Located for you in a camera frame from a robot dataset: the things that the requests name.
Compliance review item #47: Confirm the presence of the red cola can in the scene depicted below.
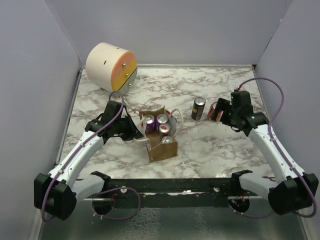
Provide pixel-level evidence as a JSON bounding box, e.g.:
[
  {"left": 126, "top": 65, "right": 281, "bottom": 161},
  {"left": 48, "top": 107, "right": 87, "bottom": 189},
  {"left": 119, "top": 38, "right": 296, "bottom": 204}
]
[{"left": 207, "top": 101, "right": 223, "bottom": 122}]

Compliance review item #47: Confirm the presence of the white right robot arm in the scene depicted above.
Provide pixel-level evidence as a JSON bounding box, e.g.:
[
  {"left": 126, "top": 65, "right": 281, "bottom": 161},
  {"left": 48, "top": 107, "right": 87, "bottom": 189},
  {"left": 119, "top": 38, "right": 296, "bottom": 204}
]
[{"left": 216, "top": 91, "right": 319, "bottom": 215}]

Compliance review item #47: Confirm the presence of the jute watermelon canvas bag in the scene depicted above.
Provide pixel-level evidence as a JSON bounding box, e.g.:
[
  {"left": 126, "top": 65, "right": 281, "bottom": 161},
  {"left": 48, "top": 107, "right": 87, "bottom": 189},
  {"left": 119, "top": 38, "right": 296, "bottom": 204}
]
[{"left": 138, "top": 107, "right": 184, "bottom": 163}]

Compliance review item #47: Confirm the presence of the black yellow beverage can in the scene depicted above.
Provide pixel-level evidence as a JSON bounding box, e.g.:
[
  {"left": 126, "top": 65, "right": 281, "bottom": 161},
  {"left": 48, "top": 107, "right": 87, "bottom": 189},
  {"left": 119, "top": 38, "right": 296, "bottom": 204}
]
[{"left": 191, "top": 96, "right": 206, "bottom": 121}]

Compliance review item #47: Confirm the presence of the silver slim energy can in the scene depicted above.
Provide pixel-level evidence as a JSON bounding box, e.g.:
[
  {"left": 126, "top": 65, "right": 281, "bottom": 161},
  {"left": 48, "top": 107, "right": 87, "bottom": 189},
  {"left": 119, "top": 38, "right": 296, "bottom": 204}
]
[{"left": 158, "top": 123, "right": 171, "bottom": 137}]

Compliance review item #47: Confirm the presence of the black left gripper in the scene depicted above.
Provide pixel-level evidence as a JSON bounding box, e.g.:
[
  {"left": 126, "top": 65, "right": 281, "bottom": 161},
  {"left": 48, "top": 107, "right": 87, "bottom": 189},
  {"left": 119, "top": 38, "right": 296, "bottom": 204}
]
[{"left": 114, "top": 113, "right": 144, "bottom": 142}]

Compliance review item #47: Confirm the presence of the purple beverage can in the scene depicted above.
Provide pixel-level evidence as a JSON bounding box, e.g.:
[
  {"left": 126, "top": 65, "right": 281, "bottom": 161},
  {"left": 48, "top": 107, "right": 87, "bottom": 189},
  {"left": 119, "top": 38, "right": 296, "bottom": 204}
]
[
  {"left": 155, "top": 113, "right": 169, "bottom": 131},
  {"left": 144, "top": 114, "right": 156, "bottom": 134}
]

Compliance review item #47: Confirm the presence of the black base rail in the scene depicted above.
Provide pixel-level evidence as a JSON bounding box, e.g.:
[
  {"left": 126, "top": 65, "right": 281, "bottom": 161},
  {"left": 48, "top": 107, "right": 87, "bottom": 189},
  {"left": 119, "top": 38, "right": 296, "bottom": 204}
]
[{"left": 92, "top": 178, "right": 253, "bottom": 214}]

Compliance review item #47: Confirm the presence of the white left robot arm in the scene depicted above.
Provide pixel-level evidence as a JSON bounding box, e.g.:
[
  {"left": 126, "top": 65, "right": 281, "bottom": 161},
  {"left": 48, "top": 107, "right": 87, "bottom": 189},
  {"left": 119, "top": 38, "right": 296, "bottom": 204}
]
[{"left": 33, "top": 100, "right": 232, "bottom": 223}]

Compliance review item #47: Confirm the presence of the silver top can in bag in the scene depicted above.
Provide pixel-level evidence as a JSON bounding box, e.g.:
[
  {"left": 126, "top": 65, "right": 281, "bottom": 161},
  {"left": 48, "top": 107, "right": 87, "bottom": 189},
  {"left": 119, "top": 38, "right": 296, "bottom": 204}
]
[{"left": 161, "top": 136, "right": 174, "bottom": 144}]

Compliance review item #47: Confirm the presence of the round pastel drawer cabinet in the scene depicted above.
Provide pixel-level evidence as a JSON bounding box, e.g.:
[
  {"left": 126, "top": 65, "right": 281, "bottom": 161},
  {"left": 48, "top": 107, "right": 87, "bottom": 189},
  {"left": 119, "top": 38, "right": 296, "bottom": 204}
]
[{"left": 85, "top": 42, "right": 138, "bottom": 95}]

